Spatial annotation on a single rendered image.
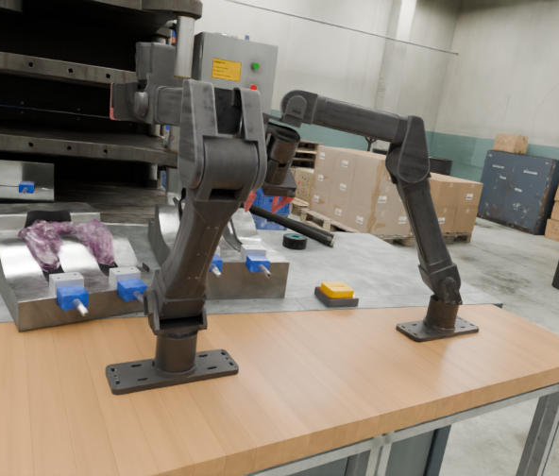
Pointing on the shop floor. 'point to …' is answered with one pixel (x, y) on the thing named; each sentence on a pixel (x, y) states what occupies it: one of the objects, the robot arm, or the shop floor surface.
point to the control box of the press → (235, 65)
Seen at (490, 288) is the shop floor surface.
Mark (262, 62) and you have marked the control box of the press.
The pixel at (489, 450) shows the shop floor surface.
